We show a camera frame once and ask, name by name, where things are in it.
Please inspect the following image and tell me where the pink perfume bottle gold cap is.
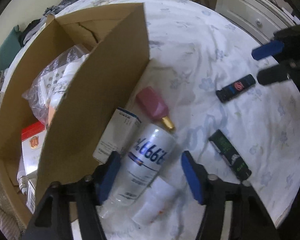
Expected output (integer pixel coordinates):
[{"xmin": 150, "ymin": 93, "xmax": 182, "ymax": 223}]
[{"xmin": 135, "ymin": 86, "xmax": 176, "ymax": 132}]

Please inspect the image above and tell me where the white green medicine box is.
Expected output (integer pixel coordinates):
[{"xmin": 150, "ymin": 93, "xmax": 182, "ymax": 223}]
[{"xmin": 92, "ymin": 107, "xmax": 142, "ymax": 163}]

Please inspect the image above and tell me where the white red box with barcode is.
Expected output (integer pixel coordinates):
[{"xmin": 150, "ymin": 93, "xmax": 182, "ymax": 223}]
[{"xmin": 25, "ymin": 179, "xmax": 38, "ymax": 212}]

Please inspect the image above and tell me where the white bottle with blue print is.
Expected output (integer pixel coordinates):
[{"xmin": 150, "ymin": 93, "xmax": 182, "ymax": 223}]
[{"xmin": 99, "ymin": 122, "xmax": 178, "ymax": 218}]

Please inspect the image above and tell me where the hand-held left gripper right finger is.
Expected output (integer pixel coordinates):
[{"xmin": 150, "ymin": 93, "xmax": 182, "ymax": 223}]
[{"xmin": 181, "ymin": 151, "xmax": 280, "ymax": 240}]

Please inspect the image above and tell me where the clear bag of white pieces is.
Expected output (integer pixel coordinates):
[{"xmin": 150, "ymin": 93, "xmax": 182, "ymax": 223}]
[{"xmin": 22, "ymin": 44, "xmax": 90, "ymax": 125}]

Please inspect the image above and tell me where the black garment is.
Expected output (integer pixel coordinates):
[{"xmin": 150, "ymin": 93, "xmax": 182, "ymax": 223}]
[{"xmin": 21, "ymin": 17, "xmax": 47, "ymax": 43}]

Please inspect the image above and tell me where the black box with green print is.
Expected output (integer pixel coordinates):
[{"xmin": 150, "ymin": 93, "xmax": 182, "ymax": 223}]
[{"xmin": 209, "ymin": 129, "xmax": 252, "ymax": 180}]

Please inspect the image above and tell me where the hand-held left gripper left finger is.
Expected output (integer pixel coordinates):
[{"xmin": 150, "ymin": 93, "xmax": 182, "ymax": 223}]
[{"xmin": 21, "ymin": 151, "xmax": 122, "ymax": 240}]

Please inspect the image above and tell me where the white cabinet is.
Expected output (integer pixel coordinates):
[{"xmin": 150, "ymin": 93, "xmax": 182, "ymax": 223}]
[{"xmin": 215, "ymin": 0, "xmax": 300, "ymax": 45}]

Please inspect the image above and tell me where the white floral bedsheet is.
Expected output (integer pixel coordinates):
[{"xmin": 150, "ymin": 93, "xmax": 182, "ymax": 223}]
[{"xmin": 57, "ymin": 0, "xmax": 300, "ymax": 240}]

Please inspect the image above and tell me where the brown cardboard box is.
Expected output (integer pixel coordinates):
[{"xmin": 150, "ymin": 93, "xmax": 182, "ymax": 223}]
[{"xmin": 0, "ymin": 2, "xmax": 152, "ymax": 227}]

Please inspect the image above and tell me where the white corn light bulb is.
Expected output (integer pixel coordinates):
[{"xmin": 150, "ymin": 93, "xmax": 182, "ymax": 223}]
[{"xmin": 17, "ymin": 171, "xmax": 30, "ymax": 194}]

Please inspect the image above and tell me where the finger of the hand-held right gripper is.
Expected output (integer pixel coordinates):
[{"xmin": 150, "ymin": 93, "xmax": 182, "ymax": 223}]
[
  {"xmin": 251, "ymin": 40, "xmax": 285, "ymax": 61},
  {"xmin": 257, "ymin": 66, "xmax": 292, "ymax": 86}
]

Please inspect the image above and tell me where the small white bottle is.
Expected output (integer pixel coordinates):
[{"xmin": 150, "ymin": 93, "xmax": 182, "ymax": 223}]
[{"xmin": 132, "ymin": 177, "xmax": 182, "ymax": 227}]

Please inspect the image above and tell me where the green pillow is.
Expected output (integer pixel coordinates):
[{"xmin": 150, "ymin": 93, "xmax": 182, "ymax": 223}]
[{"xmin": 0, "ymin": 25, "xmax": 23, "ymax": 78}]

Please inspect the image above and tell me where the red cigarette carton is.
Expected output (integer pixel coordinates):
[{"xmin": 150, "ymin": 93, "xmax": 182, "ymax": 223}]
[{"xmin": 21, "ymin": 121, "xmax": 47, "ymax": 178}]

